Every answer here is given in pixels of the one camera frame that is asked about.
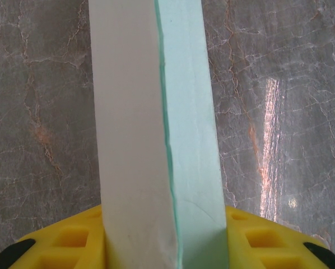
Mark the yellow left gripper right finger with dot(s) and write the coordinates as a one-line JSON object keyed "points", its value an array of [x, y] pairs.
{"points": [[237, 252]]}

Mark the teal paper box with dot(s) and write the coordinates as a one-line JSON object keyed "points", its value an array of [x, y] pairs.
{"points": [[156, 126]]}

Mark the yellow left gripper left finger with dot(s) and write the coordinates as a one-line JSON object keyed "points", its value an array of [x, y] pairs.
{"points": [[94, 252]]}

